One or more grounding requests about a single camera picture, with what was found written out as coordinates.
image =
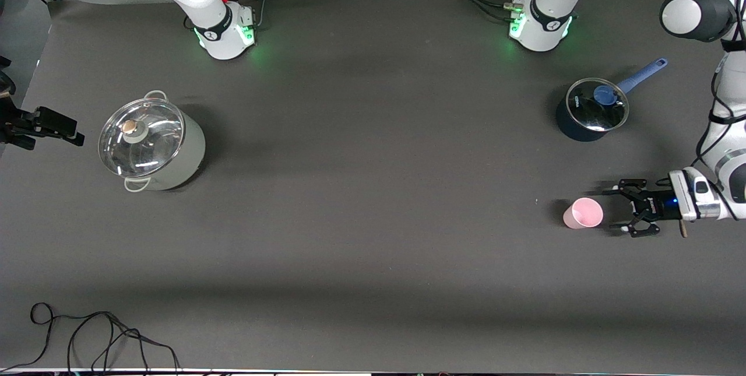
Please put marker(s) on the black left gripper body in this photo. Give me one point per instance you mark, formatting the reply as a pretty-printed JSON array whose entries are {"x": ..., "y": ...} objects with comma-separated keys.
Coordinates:
[{"x": 657, "y": 206}]

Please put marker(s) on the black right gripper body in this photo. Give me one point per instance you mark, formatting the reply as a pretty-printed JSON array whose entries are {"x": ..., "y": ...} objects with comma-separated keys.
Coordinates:
[{"x": 23, "y": 123}]

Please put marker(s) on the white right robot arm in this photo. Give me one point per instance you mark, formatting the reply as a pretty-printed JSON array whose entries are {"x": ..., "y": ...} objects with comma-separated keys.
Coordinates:
[{"x": 224, "y": 38}]

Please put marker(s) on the glass pot lid copper knob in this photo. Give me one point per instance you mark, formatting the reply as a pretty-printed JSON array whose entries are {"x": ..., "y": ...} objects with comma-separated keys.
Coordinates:
[{"x": 151, "y": 143}]

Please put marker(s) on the grey-white stock pot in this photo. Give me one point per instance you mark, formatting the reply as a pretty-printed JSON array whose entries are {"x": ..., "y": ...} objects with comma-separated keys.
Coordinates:
[{"x": 195, "y": 148}]

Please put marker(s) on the pink cup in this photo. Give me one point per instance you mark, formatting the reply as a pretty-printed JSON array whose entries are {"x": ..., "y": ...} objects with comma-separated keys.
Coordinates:
[{"x": 583, "y": 215}]

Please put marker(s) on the dark blue saucepan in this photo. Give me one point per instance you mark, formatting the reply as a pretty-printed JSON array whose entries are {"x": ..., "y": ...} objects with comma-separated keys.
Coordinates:
[{"x": 562, "y": 125}]

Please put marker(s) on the glass lid blue knob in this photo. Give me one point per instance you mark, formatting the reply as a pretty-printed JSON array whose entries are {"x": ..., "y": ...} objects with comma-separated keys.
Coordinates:
[{"x": 588, "y": 113}]

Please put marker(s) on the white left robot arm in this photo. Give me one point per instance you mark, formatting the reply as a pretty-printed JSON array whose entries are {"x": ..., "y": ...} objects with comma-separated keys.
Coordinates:
[{"x": 542, "y": 32}]

